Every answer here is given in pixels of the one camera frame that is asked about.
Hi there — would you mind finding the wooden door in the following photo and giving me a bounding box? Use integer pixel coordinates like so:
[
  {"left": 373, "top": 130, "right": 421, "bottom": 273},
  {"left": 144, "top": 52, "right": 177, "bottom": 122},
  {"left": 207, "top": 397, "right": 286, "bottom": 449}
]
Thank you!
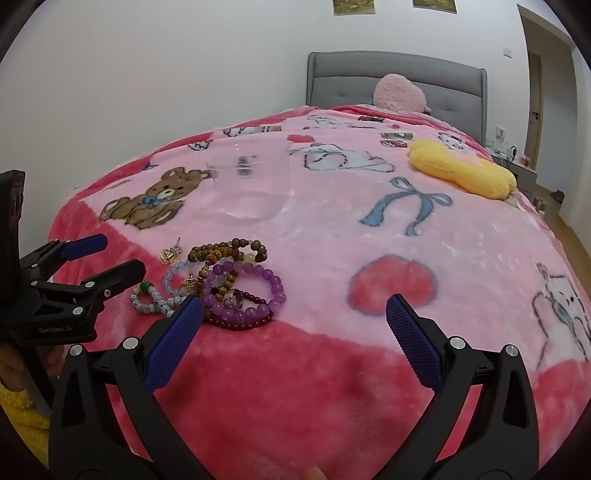
[{"left": 527, "top": 52, "right": 542, "bottom": 160}]

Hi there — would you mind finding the light blue bead bracelet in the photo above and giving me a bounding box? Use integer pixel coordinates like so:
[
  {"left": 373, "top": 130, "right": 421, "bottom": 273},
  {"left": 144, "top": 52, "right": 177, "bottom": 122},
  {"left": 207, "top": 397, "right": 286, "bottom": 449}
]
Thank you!
[{"left": 164, "top": 261, "right": 204, "bottom": 301}]

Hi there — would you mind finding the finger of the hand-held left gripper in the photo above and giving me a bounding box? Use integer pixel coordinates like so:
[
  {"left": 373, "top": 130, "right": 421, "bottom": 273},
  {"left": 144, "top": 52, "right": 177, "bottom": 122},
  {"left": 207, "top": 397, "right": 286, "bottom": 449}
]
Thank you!
[
  {"left": 30, "top": 258, "right": 147, "bottom": 315},
  {"left": 18, "top": 233, "right": 110, "bottom": 282}
]

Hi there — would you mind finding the pink printed blanket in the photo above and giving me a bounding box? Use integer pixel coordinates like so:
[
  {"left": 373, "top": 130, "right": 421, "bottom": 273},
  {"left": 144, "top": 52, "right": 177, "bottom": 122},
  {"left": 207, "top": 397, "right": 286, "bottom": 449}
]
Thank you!
[{"left": 48, "top": 104, "right": 591, "bottom": 480}]

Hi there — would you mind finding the dark red bead bracelet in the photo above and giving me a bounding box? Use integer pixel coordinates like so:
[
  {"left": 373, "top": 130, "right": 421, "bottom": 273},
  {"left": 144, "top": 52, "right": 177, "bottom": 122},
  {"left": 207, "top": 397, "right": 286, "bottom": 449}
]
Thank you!
[{"left": 203, "top": 288, "right": 275, "bottom": 330}]

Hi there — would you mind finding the yellow plush pillow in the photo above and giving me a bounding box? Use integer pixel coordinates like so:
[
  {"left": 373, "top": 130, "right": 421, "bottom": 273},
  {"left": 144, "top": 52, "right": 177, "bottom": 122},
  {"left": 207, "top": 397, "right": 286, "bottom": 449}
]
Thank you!
[{"left": 409, "top": 139, "right": 518, "bottom": 201}]

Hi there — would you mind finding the tiger eye bead bracelet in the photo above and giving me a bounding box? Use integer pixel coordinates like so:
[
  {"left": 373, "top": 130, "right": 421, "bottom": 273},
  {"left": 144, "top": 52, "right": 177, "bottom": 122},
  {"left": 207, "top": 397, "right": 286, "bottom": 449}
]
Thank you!
[{"left": 194, "top": 247, "right": 245, "bottom": 298}]

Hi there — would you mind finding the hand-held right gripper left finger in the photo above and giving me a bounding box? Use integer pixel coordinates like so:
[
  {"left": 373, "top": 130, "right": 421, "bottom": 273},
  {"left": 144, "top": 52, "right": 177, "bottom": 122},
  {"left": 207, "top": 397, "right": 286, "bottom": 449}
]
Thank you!
[{"left": 48, "top": 295, "right": 213, "bottom": 480}]

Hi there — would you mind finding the person's left hand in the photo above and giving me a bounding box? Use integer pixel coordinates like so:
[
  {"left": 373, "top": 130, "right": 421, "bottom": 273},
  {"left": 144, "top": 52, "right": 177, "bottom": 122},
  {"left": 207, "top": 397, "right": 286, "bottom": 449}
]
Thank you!
[{"left": 0, "top": 344, "right": 31, "bottom": 394}]

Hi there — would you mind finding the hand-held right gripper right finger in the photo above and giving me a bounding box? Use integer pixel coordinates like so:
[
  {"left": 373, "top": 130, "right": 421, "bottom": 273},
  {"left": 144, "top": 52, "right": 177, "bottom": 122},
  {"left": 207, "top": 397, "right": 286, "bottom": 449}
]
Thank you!
[{"left": 385, "top": 293, "right": 541, "bottom": 480}]

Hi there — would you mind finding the grey padded headboard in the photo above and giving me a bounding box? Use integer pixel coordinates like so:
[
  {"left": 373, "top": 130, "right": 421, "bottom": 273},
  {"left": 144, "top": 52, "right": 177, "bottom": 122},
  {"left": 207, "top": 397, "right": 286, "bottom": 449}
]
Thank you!
[{"left": 307, "top": 52, "right": 488, "bottom": 144}]

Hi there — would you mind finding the brown wooden bead bracelet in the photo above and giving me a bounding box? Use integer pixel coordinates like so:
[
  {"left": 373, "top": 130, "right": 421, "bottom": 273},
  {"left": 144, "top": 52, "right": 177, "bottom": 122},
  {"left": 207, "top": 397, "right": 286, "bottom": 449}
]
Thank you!
[{"left": 187, "top": 237, "right": 269, "bottom": 266}]

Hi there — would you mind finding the purple bead bracelet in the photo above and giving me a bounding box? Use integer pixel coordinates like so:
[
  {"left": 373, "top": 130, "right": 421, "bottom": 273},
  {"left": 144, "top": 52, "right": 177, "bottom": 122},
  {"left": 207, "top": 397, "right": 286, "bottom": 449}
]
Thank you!
[{"left": 203, "top": 261, "right": 287, "bottom": 326}]

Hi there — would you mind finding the pink plush toy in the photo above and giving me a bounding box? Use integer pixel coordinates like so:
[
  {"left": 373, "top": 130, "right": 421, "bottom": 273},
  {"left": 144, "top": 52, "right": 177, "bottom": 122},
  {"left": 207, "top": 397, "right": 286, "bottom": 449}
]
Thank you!
[{"left": 373, "top": 73, "right": 432, "bottom": 114}]

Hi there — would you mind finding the white nightstand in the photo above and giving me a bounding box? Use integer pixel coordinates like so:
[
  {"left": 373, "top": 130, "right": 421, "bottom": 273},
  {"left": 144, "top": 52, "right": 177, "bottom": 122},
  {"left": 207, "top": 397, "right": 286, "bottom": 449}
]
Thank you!
[{"left": 492, "top": 154, "right": 539, "bottom": 195}]

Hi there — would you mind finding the white speckled bead bracelet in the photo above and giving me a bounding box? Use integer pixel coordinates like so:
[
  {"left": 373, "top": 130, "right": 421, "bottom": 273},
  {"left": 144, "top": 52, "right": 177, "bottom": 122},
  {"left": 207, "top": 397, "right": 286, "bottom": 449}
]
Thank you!
[{"left": 130, "top": 281, "right": 178, "bottom": 318}]

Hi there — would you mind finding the person's left forearm yellow sleeve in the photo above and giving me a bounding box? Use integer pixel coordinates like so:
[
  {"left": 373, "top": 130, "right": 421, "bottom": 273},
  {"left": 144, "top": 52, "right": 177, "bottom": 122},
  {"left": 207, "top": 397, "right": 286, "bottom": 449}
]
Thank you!
[{"left": 0, "top": 381, "right": 51, "bottom": 467}]

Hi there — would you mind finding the clear plastic container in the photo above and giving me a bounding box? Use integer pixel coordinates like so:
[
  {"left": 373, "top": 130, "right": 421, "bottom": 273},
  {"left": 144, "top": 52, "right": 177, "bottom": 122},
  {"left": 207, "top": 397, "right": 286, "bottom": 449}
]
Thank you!
[{"left": 205, "top": 141, "right": 291, "bottom": 222}]

